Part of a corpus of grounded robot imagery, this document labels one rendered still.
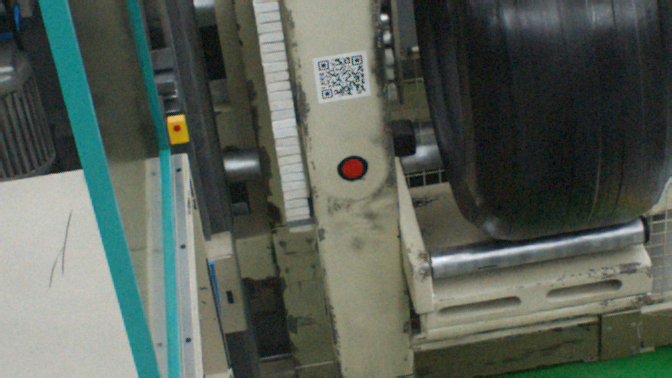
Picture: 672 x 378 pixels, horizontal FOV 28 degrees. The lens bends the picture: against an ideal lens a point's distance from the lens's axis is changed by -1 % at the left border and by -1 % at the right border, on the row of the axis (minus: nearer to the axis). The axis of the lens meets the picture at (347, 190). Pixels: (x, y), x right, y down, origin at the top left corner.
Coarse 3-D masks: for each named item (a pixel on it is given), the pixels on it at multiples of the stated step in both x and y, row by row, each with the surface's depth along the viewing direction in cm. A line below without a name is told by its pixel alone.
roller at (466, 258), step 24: (504, 240) 203; (528, 240) 202; (552, 240) 202; (576, 240) 202; (600, 240) 203; (624, 240) 203; (648, 240) 204; (432, 264) 201; (456, 264) 202; (480, 264) 202; (504, 264) 203
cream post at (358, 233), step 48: (288, 0) 180; (336, 0) 181; (336, 48) 186; (384, 96) 191; (336, 144) 195; (384, 144) 196; (336, 192) 200; (384, 192) 201; (336, 240) 205; (384, 240) 207; (336, 288) 211; (384, 288) 212; (336, 336) 217; (384, 336) 218
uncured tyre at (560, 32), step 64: (448, 0) 178; (512, 0) 170; (576, 0) 170; (640, 0) 171; (448, 64) 224; (512, 64) 171; (576, 64) 171; (640, 64) 172; (448, 128) 216; (512, 128) 174; (576, 128) 174; (640, 128) 175; (512, 192) 180; (576, 192) 181; (640, 192) 184
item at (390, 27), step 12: (384, 0) 228; (384, 12) 230; (396, 12) 228; (384, 24) 230; (396, 24) 230; (384, 36) 233; (396, 36) 231; (288, 48) 230; (384, 48) 248; (396, 48) 232; (288, 60) 231; (396, 60) 234; (396, 72) 237; (396, 84) 240; (396, 96) 239
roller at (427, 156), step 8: (424, 144) 225; (432, 144) 225; (416, 152) 224; (424, 152) 224; (432, 152) 224; (408, 160) 224; (416, 160) 224; (424, 160) 224; (432, 160) 224; (440, 160) 224; (408, 168) 224; (416, 168) 225; (424, 168) 225; (432, 168) 226
